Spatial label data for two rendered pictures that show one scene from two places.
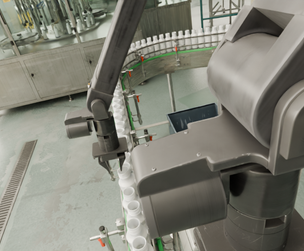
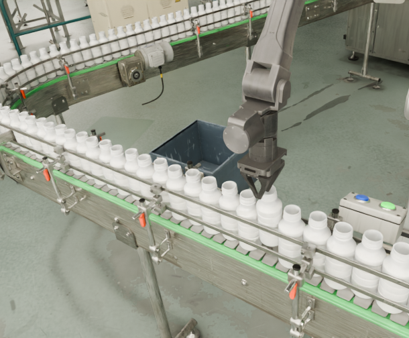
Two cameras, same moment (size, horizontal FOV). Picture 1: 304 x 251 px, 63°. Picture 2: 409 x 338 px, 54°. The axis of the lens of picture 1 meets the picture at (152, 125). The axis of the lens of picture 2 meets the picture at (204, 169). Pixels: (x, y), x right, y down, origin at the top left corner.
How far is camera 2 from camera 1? 74 cm
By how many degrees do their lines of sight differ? 37
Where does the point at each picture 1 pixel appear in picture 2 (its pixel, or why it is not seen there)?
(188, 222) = not seen: outside the picture
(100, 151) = (264, 163)
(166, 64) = (54, 99)
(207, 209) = not seen: outside the picture
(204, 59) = (108, 78)
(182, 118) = (167, 153)
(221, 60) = not seen: outside the picture
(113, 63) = (293, 29)
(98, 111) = (286, 94)
